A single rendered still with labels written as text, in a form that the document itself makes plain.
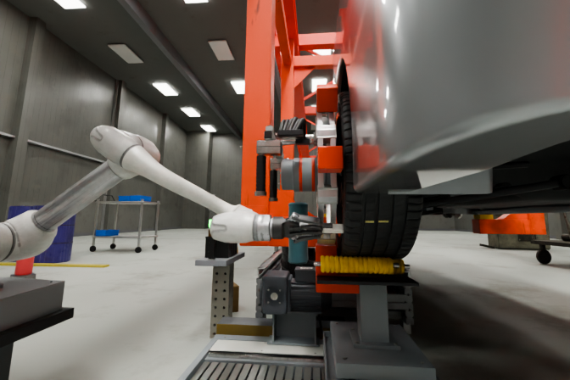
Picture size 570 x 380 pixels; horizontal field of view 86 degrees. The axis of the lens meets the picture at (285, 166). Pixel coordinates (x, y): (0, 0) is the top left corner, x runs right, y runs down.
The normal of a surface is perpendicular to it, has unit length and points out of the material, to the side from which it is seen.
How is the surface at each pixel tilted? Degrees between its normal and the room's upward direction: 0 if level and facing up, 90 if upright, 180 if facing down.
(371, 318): 90
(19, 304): 90
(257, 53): 90
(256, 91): 90
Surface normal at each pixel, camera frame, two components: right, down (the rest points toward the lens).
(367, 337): -0.10, -0.17
